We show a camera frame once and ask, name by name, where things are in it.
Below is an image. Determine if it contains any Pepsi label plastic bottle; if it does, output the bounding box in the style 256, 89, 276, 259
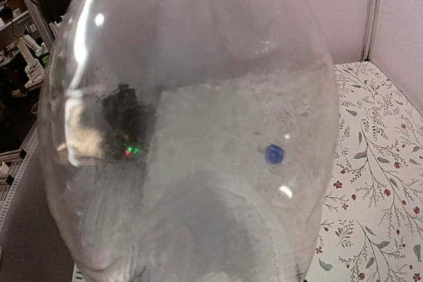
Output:
38, 0, 338, 281

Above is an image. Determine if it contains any blue bottle cap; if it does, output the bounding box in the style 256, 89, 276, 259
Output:
265, 143, 285, 165

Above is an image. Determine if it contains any floral patterned table mat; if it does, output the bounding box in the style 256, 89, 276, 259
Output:
307, 62, 422, 281

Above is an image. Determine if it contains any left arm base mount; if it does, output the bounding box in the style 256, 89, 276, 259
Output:
101, 84, 155, 161

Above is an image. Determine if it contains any front aluminium rail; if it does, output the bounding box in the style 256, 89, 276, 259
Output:
1, 122, 38, 226

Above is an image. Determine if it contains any left aluminium frame post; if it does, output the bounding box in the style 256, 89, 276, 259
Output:
360, 0, 381, 61

